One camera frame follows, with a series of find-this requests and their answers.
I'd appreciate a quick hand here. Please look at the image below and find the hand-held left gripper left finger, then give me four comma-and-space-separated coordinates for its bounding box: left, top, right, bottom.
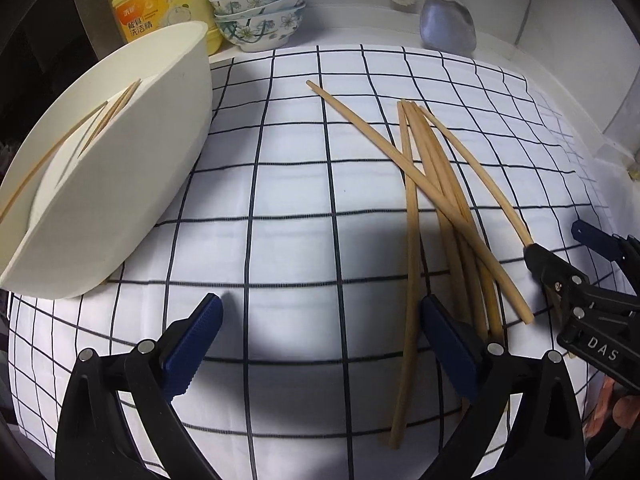
54, 292, 224, 480

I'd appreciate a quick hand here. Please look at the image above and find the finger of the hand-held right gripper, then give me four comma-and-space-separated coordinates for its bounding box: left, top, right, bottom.
523, 242, 592, 312
571, 219, 640, 281

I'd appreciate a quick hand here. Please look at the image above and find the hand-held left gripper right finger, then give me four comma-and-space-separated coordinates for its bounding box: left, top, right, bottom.
419, 294, 589, 480

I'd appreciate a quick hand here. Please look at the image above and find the bunch of wooden chopsticks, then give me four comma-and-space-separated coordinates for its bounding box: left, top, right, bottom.
306, 80, 535, 448

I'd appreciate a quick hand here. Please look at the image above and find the large white round basin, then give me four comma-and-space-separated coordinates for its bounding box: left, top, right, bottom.
0, 21, 213, 301

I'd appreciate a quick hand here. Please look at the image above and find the person's right hand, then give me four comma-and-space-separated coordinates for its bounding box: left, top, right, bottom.
597, 375, 640, 428

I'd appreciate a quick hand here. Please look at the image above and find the white checked cloth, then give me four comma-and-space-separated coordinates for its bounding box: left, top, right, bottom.
7, 42, 613, 476

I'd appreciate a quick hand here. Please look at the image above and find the metal spatula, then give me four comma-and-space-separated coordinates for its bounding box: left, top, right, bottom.
420, 0, 477, 58

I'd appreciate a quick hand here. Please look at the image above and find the yellow dish soap bottle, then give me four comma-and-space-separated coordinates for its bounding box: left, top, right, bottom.
92, 0, 224, 57

